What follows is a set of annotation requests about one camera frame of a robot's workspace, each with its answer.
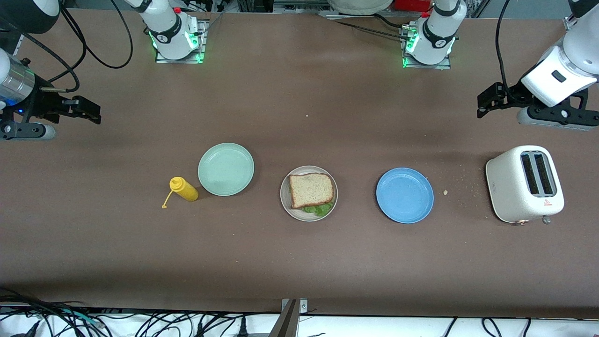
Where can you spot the brown bread slice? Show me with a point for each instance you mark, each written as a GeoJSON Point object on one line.
{"type": "Point", "coordinates": [311, 189]}

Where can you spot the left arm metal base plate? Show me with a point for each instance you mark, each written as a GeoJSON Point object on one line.
{"type": "Point", "coordinates": [428, 66]}

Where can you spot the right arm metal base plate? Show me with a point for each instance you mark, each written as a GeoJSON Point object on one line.
{"type": "Point", "coordinates": [180, 60]}

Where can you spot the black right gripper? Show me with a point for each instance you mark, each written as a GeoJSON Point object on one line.
{"type": "Point", "coordinates": [41, 101]}

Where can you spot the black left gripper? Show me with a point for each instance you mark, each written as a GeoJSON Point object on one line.
{"type": "Point", "coordinates": [510, 94]}

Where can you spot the mint green plate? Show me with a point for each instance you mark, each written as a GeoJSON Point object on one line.
{"type": "Point", "coordinates": [226, 169]}

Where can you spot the white two-slot toaster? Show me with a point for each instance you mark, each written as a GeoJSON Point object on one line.
{"type": "Point", "coordinates": [505, 187]}

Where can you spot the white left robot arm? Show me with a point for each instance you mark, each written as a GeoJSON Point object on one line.
{"type": "Point", "coordinates": [561, 70]}

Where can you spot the grey metal box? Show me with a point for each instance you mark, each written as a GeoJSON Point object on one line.
{"type": "Point", "coordinates": [299, 3]}

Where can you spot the metal table bracket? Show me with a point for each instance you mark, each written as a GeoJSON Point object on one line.
{"type": "Point", "coordinates": [286, 323]}

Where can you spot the green lettuce leaf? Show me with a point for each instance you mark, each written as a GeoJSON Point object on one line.
{"type": "Point", "coordinates": [320, 209]}

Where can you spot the blue plate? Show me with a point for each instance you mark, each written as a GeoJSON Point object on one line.
{"type": "Point", "coordinates": [405, 195]}

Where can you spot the red box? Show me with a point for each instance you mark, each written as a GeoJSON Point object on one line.
{"type": "Point", "coordinates": [412, 4]}

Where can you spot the beige plate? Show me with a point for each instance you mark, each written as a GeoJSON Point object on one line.
{"type": "Point", "coordinates": [295, 213]}

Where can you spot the aluminium frame profile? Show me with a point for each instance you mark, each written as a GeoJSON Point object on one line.
{"type": "Point", "coordinates": [568, 22]}

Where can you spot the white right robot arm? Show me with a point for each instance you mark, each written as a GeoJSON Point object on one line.
{"type": "Point", "coordinates": [168, 32]}

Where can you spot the black power plug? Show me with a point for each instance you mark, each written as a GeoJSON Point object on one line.
{"type": "Point", "coordinates": [242, 327]}

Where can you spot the yellow mustard squeeze bottle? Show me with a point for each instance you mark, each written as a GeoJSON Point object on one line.
{"type": "Point", "coordinates": [185, 189]}

